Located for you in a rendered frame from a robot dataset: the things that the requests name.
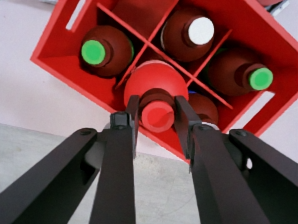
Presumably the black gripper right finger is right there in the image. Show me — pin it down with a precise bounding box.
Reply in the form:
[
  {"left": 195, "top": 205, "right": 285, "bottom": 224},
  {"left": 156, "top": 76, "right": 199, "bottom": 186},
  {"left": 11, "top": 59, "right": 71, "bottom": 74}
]
[{"left": 174, "top": 95, "right": 298, "bottom": 224}]

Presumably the dark grey tray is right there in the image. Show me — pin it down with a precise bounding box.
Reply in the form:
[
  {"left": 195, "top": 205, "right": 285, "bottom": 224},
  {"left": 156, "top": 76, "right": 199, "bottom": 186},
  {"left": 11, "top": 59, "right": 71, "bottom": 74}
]
[{"left": 263, "top": 0, "right": 288, "bottom": 15}]

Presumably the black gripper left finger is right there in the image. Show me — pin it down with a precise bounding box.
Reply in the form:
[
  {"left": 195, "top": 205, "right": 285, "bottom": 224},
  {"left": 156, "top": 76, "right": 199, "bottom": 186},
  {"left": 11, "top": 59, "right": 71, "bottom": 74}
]
[{"left": 0, "top": 95, "right": 139, "bottom": 224}]

